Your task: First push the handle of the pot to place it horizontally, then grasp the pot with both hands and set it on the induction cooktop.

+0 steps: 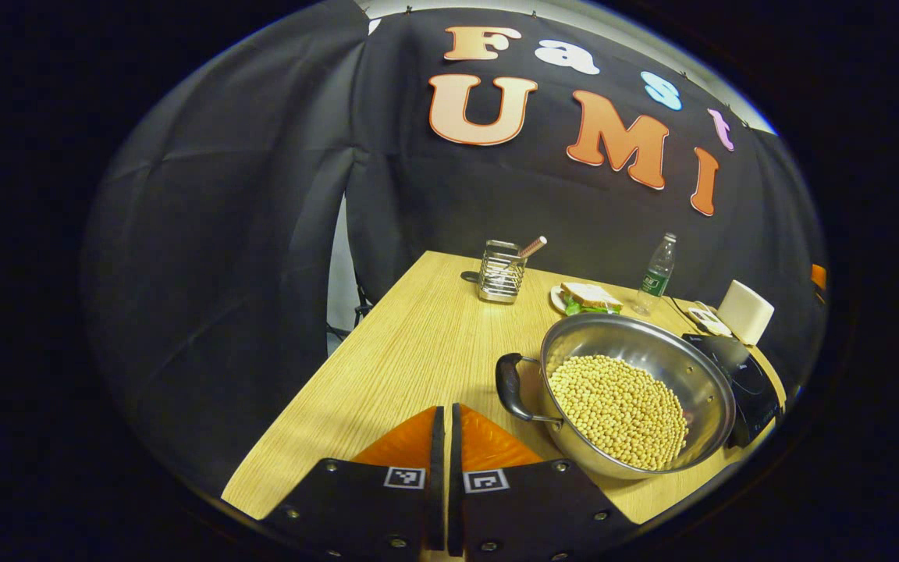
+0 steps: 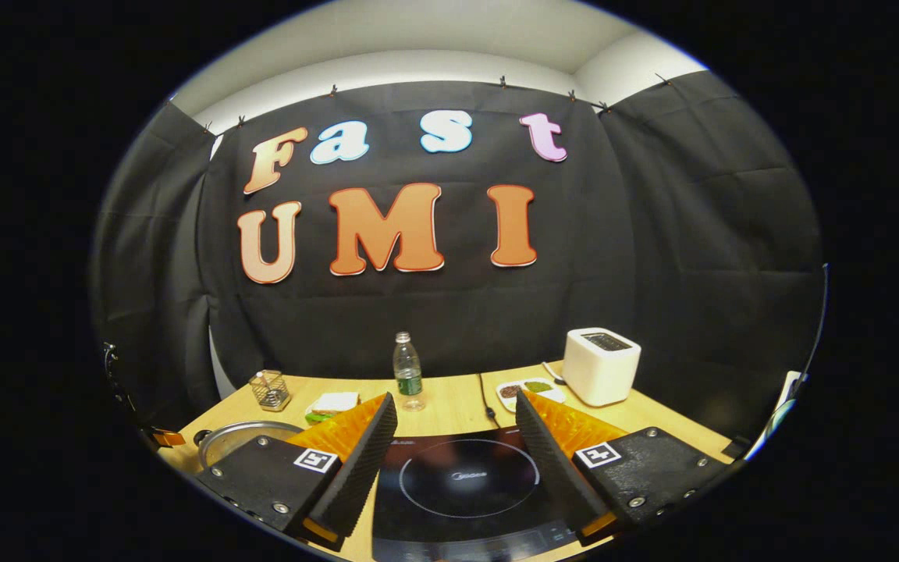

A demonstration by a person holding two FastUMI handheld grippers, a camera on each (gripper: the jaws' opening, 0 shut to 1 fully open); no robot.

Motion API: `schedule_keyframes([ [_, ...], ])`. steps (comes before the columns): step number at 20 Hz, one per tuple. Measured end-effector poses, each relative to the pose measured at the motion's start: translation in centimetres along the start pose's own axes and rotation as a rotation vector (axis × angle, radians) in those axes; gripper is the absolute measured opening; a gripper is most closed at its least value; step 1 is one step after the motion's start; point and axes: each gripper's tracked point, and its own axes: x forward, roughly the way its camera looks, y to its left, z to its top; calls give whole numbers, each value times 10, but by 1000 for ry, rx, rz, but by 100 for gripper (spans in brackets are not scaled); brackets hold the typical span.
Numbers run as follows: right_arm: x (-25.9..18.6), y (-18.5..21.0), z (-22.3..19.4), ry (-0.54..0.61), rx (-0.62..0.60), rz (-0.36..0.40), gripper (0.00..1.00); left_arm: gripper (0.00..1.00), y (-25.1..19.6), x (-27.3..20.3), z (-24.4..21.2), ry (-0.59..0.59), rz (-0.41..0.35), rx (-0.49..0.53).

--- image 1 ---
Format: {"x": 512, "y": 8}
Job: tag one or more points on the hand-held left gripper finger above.
{"x": 456, "y": 484}
{"x": 438, "y": 484}

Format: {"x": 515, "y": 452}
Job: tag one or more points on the black stand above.
{"x": 357, "y": 308}

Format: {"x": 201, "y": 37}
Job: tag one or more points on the sandwich on plate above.
{"x": 590, "y": 297}

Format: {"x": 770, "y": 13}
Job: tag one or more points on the steel pot with soybeans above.
{"x": 621, "y": 406}

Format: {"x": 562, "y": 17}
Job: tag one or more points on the black induction cooktop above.
{"x": 746, "y": 382}

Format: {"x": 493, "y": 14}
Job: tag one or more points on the clear plastic water bottle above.
{"x": 658, "y": 277}

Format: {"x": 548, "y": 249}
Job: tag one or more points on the white divided dish with beans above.
{"x": 707, "y": 318}

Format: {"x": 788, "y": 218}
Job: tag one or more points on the white toaster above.
{"x": 746, "y": 312}

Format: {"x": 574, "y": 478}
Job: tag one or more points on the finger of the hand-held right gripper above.
{"x": 818, "y": 277}

